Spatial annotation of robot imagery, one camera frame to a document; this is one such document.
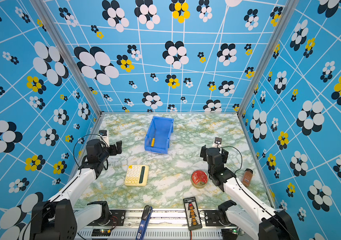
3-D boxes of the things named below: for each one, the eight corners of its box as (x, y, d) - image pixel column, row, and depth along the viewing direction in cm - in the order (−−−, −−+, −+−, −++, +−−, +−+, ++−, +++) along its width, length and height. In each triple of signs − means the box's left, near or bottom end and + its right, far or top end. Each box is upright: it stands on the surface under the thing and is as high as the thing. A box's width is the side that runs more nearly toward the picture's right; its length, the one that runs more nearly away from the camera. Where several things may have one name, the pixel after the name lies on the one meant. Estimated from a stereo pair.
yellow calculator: (125, 186, 86) (123, 184, 84) (129, 167, 93) (128, 165, 91) (147, 186, 86) (146, 184, 84) (149, 167, 93) (148, 165, 91)
